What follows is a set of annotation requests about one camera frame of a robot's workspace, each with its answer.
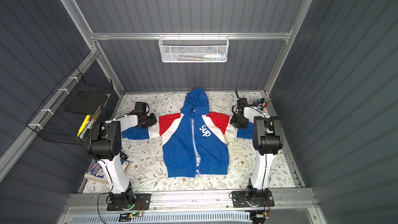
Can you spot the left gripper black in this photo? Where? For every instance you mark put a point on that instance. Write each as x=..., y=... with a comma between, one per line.
x=151, y=120

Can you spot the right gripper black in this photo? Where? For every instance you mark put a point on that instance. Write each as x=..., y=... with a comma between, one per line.
x=236, y=121

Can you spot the blue red white jacket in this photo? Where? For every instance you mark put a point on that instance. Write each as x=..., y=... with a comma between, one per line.
x=193, y=140

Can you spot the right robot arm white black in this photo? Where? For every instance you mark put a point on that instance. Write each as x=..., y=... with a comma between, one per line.
x=267, y=142

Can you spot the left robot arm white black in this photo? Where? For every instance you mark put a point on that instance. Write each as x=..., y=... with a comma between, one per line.
x=105, y=144

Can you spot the pink pen cup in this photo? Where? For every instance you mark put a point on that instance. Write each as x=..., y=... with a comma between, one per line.
x=261, y=104

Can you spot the small black remote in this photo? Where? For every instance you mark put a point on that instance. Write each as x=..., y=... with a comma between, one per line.
x=123, y=156

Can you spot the blue picture book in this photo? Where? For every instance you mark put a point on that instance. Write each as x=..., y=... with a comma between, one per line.
x=96, y=173

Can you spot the black notebook in basket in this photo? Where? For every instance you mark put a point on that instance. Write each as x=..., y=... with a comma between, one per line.
x=86, y=103

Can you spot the yellow marker in basket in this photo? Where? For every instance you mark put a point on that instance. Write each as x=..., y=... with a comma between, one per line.
x=84, y=124

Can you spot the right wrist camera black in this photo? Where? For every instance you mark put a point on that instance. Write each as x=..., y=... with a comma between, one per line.
x=241, y=103

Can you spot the white wire mesh basket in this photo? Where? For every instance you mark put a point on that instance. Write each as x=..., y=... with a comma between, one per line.
x=190, y=50

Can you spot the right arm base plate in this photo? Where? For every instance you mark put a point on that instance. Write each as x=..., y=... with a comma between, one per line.
x=257, y=198

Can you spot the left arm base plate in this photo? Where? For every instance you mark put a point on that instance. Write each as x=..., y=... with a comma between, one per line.
x=124, y=202

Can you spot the black wire wall basket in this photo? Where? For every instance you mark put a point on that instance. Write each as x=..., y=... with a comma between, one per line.
x=66, y=116

